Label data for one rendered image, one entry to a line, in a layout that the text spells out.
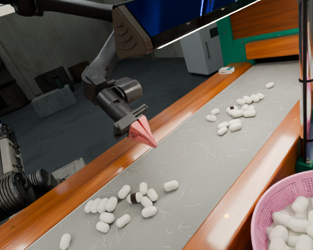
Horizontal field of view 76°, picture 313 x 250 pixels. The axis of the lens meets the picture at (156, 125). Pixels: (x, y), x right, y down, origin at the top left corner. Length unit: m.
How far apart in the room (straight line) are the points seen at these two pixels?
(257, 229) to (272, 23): 0.86
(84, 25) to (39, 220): 9.78
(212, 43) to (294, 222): 3.24
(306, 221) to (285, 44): 0.72
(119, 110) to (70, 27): 9.64
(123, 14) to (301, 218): 0.42
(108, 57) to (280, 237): 0.59
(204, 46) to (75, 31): 7.46
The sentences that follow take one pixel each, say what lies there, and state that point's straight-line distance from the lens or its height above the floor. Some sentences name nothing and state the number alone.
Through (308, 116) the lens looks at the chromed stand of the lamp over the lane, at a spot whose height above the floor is 0.83.
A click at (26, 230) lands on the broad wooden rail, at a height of 0.76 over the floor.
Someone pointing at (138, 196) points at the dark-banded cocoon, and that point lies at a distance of 0.48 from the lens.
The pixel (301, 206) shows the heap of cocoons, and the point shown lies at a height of 0.74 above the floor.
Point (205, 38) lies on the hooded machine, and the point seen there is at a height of 0.61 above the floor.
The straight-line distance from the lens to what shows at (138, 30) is 0.30.
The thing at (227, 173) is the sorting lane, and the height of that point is 0.74.
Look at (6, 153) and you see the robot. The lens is 0.94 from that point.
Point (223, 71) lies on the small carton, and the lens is 1.02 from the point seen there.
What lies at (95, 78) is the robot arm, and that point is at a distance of 0.56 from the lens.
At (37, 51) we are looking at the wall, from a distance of 10.03.
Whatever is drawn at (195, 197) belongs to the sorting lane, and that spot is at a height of 0.74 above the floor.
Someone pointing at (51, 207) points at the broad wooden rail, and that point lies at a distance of 0.61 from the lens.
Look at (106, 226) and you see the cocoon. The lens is 0.47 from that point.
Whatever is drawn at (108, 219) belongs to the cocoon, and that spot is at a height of 0.76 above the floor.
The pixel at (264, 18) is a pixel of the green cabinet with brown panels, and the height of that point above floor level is 0.94.
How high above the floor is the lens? 1.07
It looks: 26 degrees down
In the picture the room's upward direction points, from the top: 21 degrees counter-clockwise
